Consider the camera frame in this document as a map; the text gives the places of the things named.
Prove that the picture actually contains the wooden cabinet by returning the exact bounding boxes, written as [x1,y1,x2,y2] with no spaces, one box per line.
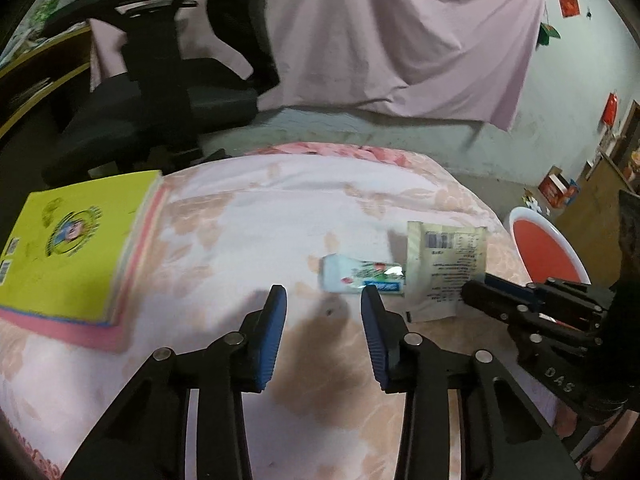
[556,152,640,287]

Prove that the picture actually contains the pile of papers on desk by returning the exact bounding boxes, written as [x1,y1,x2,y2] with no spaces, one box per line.
[0,0,61,66]

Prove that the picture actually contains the red cardboard box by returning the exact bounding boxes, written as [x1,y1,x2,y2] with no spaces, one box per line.
[538,165,582,209]

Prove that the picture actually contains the white toothpaste tube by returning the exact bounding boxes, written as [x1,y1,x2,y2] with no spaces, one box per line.
[320,253,407,296]

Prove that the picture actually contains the pink hanging cloth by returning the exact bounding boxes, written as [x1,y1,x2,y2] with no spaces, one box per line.
[81,0,547,132]

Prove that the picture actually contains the white scraps on floor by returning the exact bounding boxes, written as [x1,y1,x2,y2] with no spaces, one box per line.
[521,191,551,217]

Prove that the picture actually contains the black office chair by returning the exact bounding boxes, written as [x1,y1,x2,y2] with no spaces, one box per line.
[39,0,282,187]

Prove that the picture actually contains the red white plastic stool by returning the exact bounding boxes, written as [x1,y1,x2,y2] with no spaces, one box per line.
[508,206,592,287]

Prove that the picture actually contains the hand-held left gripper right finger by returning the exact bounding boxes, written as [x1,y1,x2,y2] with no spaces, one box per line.
[360,284,584,480]

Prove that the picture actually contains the person's right forearm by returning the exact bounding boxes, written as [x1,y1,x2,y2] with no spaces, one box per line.
[580,422,637,479]

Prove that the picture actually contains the beige printed packet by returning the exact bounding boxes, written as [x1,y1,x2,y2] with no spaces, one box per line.
[404,220,488,324]

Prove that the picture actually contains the yellow and pink book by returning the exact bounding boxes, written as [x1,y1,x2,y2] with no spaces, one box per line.
[0,169,167,354]

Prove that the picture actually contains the red hanging ornament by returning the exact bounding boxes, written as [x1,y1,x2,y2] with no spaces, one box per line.
[601,91,619,127]

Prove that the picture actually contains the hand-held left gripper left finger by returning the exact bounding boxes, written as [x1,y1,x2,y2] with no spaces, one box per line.
[60,284,290,480]

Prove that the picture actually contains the green hanging ornament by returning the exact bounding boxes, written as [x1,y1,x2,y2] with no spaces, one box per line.
[536,21,562,49]

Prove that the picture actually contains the yellow wooden desk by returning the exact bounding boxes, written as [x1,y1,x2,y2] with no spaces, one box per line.
[0,24,95,147]

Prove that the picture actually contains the wooden framed picture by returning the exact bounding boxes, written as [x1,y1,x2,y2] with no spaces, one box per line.
[616,100,640,162]

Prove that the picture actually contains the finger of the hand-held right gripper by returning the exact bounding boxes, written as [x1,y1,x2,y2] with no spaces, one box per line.
[481,272,617,332]
[459,280,603,347]

